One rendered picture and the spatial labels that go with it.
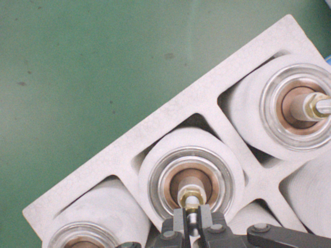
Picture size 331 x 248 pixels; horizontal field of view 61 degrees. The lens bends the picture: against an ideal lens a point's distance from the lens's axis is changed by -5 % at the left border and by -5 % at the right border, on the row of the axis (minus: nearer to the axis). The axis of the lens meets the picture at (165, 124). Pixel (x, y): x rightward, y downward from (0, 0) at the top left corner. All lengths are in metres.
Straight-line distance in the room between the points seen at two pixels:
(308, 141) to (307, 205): 0.08
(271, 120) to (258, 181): 0.10
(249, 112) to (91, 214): 0.17
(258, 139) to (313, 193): 0.08
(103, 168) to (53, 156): 0.23
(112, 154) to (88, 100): 0.21
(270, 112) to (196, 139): 0.07
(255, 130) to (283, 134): 0.02
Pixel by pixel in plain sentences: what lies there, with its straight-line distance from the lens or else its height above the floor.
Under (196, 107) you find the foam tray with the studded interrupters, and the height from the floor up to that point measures 0.18.
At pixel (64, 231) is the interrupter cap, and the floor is 0.25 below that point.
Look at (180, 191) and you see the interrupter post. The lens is 0.23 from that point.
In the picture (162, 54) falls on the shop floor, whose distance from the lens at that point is 0.51.
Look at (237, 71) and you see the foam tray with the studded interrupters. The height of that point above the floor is 0.18.
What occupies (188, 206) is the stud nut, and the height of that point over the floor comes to 0.33.
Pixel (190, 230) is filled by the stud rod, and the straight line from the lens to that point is 0.17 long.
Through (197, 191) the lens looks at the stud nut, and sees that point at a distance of 0.22.
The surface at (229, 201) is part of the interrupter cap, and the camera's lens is 0.26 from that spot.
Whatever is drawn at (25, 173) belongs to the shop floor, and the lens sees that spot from 0.59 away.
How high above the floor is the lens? 0.50
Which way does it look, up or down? 86 degrees down
